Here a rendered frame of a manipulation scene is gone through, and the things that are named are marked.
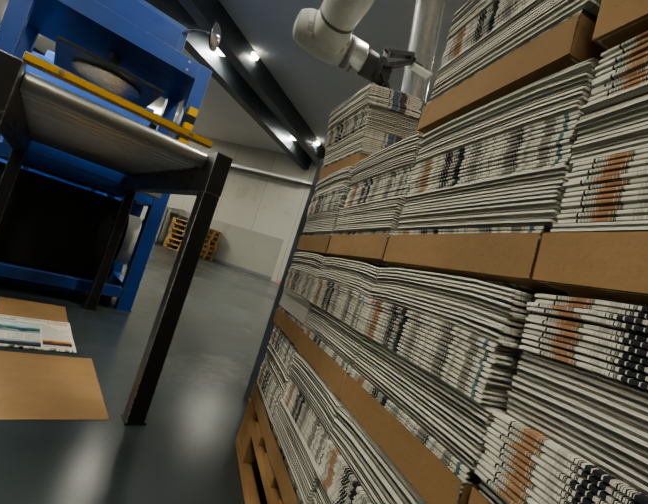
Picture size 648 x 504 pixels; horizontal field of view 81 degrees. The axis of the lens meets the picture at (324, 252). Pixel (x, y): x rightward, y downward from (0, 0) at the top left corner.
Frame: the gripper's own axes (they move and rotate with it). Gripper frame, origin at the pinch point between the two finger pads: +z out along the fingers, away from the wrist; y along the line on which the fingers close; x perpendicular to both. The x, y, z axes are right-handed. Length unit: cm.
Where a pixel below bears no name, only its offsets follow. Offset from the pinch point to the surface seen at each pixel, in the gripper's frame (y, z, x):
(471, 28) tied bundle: 19, -18, 53
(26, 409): 120, -68, -10
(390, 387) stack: 73, -16, 60
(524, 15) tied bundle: 24, -18, 65
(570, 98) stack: 39, -17, 75
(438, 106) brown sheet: 31, -18, 51
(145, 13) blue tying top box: -46, -117, -143
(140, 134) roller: 43, -68, -10
